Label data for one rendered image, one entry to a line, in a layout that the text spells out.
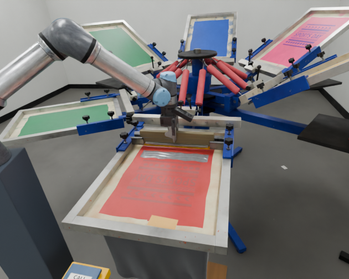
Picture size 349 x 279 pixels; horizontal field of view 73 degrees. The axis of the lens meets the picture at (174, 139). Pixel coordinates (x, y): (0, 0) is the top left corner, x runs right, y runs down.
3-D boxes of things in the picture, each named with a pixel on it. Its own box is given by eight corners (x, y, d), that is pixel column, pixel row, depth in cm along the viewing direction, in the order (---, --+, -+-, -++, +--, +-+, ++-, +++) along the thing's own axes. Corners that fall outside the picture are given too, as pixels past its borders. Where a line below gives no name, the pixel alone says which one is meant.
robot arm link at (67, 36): (58, 9, 70) (178, 91, 98) (58, 10, 79) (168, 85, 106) (40, 44, 72) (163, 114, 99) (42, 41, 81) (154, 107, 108)
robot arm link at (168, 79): (155, 72, 113) (172, 70, 116) (158, 94, 119) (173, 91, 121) (162, 75, 107) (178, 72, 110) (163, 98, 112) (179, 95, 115)
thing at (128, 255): (207, 298, 103) (208, 230, 82) (113, 278, 113) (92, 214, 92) (208, 290, 106) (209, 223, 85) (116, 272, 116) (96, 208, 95)
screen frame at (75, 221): (226, 255, 74) (227, 247, 72) (63, 229, 87) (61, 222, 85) (231, 135, 140) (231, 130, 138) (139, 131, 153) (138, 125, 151)
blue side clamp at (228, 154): (232, 168, 115) (233, 155, 111) (221, 166, 116) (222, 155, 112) (233, 138, 140) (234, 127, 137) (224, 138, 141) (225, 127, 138)
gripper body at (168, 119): (164, 121, 129) (162, 100, 123) (179, 122, 127) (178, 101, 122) (160, 127, 123) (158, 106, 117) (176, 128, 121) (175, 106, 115)
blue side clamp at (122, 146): (126, 159, 127) (124, 148, 124) (117, 158, 128) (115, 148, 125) (144, 133, 153) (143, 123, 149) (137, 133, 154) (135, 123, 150)
